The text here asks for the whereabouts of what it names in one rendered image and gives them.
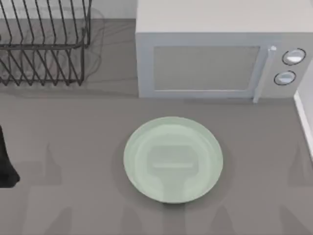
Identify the pale green plate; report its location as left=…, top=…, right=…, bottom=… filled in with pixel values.
left=123, top=117, right=224, bottom=204

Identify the microwave door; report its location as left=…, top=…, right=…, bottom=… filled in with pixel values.
left=135, top=32, right=282, bottom=99

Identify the pale microwave oven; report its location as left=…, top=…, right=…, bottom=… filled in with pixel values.
left=135, top=0, right=313, bottom=104

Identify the small microwave knob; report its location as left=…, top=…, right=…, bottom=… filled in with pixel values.
left=273, top=70, right=297, bottom=86

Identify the large microwave knob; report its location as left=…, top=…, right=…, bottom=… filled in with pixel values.
left=281, top=48, right=307, bottom=66

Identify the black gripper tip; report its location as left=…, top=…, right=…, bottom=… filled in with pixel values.
left=0, top=125, right=21, bottom=189

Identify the microwave door handle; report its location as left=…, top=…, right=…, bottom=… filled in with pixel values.
left=252, top=45, right=277, bottom=104

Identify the black wire dish rack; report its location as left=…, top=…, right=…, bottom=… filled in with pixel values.
left=0, top=0, right=94, bottom=87

